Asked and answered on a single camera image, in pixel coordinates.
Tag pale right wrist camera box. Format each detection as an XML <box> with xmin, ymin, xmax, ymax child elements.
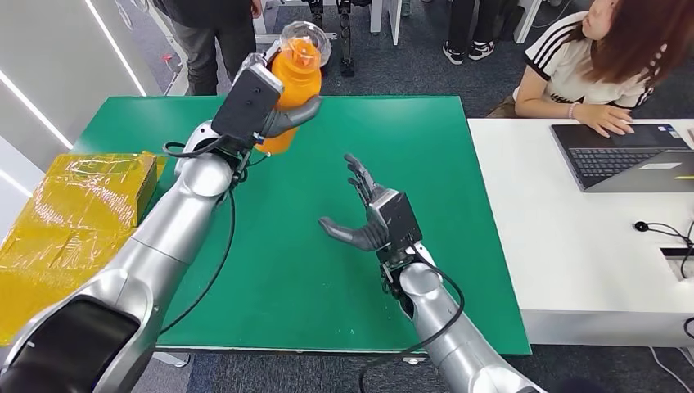
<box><xmin>367</xmin><ymin>188</ymin><xmax>424</xmax><ymax>257</ymax></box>

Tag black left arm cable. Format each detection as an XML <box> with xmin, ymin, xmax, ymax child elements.
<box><xmin>158</xmin><ymin>139</ymin><xmax>273</xmax><ymax>336</ymax></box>

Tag orange plastic bottle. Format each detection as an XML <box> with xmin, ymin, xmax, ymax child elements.
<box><xmin>255</xmin><ymin>20</ymin><xmax>333</xmax><ymax>156</ymax></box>

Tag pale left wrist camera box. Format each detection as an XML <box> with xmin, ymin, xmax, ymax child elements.
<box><xmin>210</xmin><ymin>65</ymin><xmax>285</xmax><ymax>151</ymax></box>

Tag white table frame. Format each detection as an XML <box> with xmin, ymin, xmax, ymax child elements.
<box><xmin>251</xmin><ymin>0</ymin><xmax>403</xmax><ymax>47</ymax></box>

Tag dark grey laptop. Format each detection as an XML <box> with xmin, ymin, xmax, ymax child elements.
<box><xmin>550</xmin><ymin>123</ymin><xmax>694</xmax><ymax>193</ymax></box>

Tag yellow film wrapped cardboard box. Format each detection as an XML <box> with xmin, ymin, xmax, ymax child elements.
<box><xmin>0</xmin><ymin>151</ymin><xmax>166</xmax><ymax>347</ymax></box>

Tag person's legs with sneakers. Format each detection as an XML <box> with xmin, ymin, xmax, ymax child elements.
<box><xmin>441</xmin><ymin>0</ymin><xmax>498</xmax><ymax>66</ymax></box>

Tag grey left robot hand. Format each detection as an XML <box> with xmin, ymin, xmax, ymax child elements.
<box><xmin>234</xmin><ymin>38</ymin><xmax>324</xmax><ymax>140</ymax></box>

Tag white floor cable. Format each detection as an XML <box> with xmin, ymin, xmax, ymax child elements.
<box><xmin>649</xmin><ymin>346</ymin><xmax>694</xmax><ymax>393</ymax></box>

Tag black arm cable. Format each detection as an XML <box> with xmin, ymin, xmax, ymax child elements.
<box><xmin>158</xmin><ymin>139</ymin><xmax>273</xmax><ymax>336</ymax></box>
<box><xmin>358</xmin><ymin>246</ymin><xmax>466</xmax><ymax>393</ymax></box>

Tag black cable with round puck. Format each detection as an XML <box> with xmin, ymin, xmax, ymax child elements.
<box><xmin>633</xmin><ymin>220</ymin><xmax>694</xmax><ymax>280</ymax></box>

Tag standing person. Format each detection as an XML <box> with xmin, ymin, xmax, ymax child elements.
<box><xmin>153</xmin><ymin>0</ymin><xmax>264</xmax><ymax>97</ymax></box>

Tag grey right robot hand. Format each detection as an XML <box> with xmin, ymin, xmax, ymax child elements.
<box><xmin>318</xmin><ymin>153</ymin><xmax>403</xmax><ymax>253</ymax></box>

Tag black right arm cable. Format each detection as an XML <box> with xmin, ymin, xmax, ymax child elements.
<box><xmin>358</xmin><ymin>246</ymin><xmax>466</xmax><ymax>393</ymax></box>

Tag black humanoid robot legs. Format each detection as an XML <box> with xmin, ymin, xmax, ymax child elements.
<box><xmin>306</xmin><ymin>0</ymin><xmax>358</xmax><ymax>78</ymax></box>

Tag white desk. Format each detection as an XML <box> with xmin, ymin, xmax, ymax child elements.
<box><xmin>466</xmin><ymin>118</ymin><xmax>694</xmax><ymax>348</ymax></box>

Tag seated person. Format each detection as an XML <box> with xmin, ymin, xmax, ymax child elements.
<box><xmin>488</xmin><ymin>0</ymin><xmax>694</xmax><ymax>138</ymax></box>

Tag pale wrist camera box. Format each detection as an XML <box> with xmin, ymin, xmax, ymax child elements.
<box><xmin>210</xmin><ymin>65</ymin><xmax>285</xmax><ymax>151</ymax></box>
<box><xmin>367</xmin><ymin>188</ymin><xmax>424</xmax><ymax>257</ymax></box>

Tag seated person's hand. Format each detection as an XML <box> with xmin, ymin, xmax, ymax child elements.
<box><xmin>575</xmin><ymin>104</ymin><xmax>636</xmax><ymax>138</ymax></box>

